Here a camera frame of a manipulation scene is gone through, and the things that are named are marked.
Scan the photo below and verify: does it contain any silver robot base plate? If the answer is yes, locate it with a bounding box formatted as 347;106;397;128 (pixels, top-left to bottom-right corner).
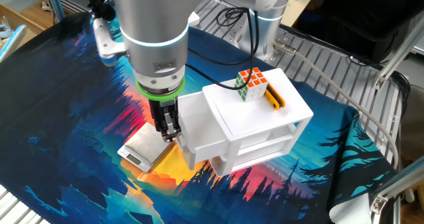
228;25;291;66

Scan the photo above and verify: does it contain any black camera cable plug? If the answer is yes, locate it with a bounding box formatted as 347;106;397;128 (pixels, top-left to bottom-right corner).
87;0;117;21

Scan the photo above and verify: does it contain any light blue curved object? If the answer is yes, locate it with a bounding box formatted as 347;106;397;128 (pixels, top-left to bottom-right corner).
0;24;28;63

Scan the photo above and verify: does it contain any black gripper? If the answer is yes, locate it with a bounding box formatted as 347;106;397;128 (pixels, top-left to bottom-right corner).
148;97;182;142

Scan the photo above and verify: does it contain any aluminium corner strut with bracket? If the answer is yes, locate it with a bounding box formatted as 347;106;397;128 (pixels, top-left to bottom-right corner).
370;157;424;224

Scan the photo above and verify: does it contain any aluminium diagonal strut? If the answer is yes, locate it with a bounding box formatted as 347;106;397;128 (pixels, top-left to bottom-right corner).
373;15;424;91

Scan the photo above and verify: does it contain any silver digital scale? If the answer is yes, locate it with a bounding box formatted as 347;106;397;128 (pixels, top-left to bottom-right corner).
117;122;175;173

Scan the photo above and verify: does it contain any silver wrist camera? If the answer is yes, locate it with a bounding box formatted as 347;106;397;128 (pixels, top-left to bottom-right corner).
92;17;129;68

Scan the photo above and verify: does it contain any black equipment case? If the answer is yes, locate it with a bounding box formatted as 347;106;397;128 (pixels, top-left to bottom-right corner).
293;0;424;66

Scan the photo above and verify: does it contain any black cable bundle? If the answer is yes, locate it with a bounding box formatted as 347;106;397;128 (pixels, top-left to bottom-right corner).
390;70;411;162

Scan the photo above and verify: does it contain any forest sunset printed cloth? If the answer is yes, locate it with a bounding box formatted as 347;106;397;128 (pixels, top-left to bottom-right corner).
0;0;398;224

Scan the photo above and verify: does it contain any cardboard box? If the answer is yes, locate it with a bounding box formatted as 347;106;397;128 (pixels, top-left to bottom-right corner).
0;3;46;44

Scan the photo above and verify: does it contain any green flange ring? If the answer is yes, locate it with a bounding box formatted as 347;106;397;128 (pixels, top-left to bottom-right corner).
134;77;186;102

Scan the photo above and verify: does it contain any white keypad remote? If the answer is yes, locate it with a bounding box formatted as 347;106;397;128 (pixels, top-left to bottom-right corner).
187;11;201;28

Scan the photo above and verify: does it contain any rubik's cube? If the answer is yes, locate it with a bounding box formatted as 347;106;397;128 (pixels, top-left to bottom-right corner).
234;67;268;103

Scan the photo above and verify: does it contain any grey robot hose cable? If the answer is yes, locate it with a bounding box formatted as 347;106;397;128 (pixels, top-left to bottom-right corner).
273;40;400;170

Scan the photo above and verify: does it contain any beige wooden desk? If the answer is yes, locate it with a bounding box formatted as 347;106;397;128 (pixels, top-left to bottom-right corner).
280;0;315;28

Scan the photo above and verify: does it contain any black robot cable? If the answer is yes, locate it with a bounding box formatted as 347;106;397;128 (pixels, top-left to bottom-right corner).
184;7;259;91

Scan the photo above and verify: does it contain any blue metal post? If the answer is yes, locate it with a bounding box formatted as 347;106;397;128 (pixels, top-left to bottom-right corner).
46;0;66;22

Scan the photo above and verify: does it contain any white drawer cabinet frame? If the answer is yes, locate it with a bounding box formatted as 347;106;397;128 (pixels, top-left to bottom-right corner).
201;68;314;178

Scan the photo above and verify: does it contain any yellow black folding tool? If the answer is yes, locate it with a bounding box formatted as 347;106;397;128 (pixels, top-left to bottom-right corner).
264;83;286;111

